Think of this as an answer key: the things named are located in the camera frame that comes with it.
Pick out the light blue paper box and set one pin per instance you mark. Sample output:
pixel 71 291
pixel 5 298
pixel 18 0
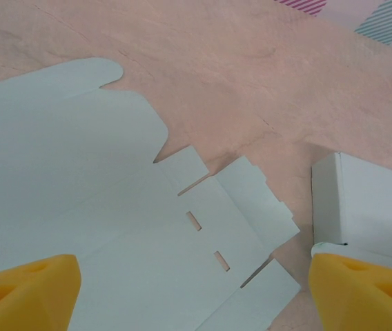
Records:
pixel 372 213
pixel 96 189

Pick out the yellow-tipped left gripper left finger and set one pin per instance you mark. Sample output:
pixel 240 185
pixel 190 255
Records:
pixel 27 293

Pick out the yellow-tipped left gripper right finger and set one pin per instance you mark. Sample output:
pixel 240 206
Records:
pixel 361 296

